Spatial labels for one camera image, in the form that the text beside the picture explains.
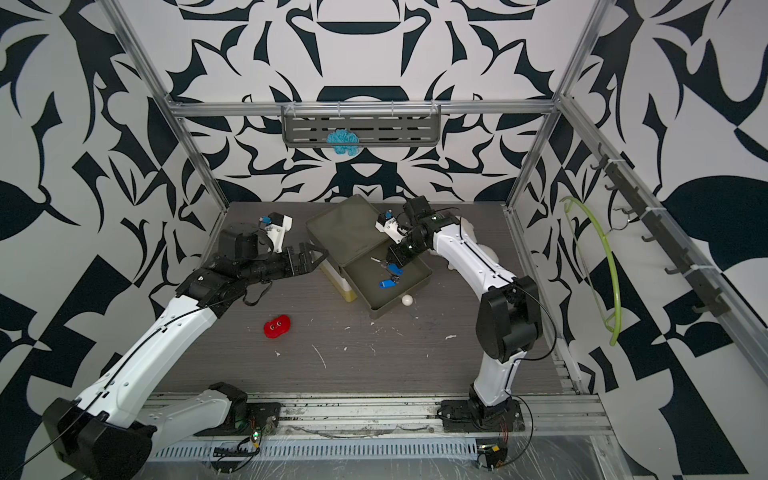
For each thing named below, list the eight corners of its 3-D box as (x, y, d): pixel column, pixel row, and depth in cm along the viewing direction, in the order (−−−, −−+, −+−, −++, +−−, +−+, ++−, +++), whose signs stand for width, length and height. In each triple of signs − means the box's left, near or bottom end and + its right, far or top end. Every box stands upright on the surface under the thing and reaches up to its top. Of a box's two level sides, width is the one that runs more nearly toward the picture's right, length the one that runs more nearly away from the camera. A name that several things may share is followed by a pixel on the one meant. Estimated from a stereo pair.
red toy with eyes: (269, 342, 87) (266, 338, 85) (264, 328, 90) (261, 324, 88) (294, 329, 90) (292, 325, 88) (288, 316, 92) (286, 312, 90)
